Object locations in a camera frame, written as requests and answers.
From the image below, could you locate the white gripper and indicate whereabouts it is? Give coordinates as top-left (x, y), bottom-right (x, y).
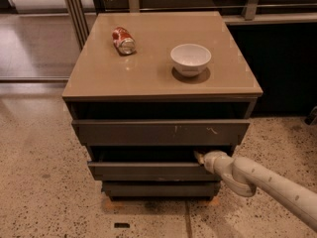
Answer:
top-left (194, 151), bottom-right (233, 175)

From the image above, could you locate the grey drawer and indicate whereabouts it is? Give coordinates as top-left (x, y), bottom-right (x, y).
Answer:
top-left (72, 119), bottom-right (250, 147)
top-left (88, 147), bottom-right (220, 182)
top-left (102, 181), bottom-right (220, 197)

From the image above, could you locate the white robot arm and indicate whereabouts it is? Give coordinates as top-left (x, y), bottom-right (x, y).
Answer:
top-left (194, 151), bottom-right (317, 231)

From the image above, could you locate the grey bottom drawer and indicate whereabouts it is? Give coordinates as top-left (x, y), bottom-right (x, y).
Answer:
top-left (102, 181), bottom-right (220, 197)

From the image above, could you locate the grey drawer cabinet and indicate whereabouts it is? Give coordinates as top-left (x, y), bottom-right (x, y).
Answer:
top-left (61, 11), bottom-right (264, 201)

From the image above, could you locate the grey top drawer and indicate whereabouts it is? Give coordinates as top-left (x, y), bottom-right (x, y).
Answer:
top-left (72, 119), bottom-right (250, 147)

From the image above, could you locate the white ceramic bowl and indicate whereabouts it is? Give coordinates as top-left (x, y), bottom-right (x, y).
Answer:
top-left (170, 44), bottom-right (212, 77)

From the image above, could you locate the black object at right edge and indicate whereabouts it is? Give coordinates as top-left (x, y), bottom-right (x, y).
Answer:
top-left (304, 106), bottom-right (317, 125)

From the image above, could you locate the crushed red soda can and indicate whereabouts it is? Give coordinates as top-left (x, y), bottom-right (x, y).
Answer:
top-left (112, 27), bottom-right (136, 55)

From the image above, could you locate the metal railing frame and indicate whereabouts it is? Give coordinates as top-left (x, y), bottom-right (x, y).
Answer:
top-left (64, 0), bottom-right (317, 47)

